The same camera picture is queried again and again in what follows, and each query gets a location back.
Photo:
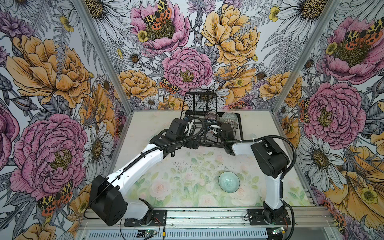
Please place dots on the purple striped bowl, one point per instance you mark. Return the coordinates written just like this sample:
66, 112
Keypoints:
212, 116

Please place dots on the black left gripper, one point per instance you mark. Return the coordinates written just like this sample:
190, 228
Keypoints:
196, 141

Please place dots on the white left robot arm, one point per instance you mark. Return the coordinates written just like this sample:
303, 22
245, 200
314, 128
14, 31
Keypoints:
107, 193

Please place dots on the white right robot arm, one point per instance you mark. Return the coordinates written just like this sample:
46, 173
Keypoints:
272, 161

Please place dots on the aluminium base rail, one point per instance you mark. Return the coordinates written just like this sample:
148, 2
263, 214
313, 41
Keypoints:
309, 223

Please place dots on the black wire dish rack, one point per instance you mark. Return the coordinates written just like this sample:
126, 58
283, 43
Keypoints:
200, 107

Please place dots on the teal striped bowl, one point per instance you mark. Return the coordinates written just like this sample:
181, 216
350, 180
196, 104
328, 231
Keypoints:
229, 182

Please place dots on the white slotted cable duct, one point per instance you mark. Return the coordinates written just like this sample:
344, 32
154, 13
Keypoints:
180, 234

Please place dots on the green patterned bowl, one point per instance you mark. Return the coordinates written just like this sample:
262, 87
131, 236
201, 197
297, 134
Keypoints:
229, 117

